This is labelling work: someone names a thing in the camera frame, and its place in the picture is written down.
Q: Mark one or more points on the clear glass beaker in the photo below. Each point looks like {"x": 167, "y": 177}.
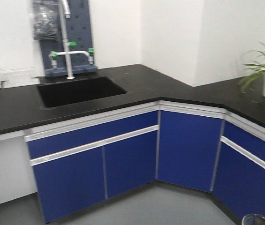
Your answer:
{"x": 253, "y": 219}

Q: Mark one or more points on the blue lab base cabinet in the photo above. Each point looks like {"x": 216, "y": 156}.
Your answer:
{"x": 205, "y": 148}

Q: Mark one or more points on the black lab sink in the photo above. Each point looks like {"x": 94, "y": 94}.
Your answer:
{"x": 65, "y": 93}

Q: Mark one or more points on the white lab faucet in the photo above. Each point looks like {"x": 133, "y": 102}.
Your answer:
{"x": 65, "y": 14}

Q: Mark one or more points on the blue-grey pegboard drying rack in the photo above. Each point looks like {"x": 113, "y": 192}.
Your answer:
{"x": 79, "y": 31}

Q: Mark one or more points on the clear plastic bag of pegs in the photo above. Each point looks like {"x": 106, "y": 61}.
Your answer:
{"x": 45, "y": 14}

